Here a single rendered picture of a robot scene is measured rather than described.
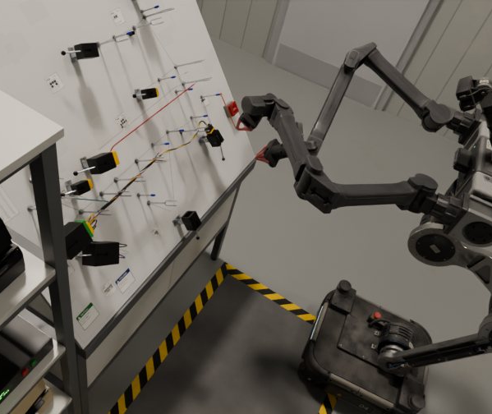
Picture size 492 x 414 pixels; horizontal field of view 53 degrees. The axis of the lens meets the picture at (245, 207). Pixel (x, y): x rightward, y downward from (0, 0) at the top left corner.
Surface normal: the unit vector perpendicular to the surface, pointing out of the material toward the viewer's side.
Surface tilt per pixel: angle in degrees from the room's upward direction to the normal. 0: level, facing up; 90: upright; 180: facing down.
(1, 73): 53
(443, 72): 90
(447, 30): 90
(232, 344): 0
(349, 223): 0
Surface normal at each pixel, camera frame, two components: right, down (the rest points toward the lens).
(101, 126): 0.81, 0.01
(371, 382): 0.22, -0.64
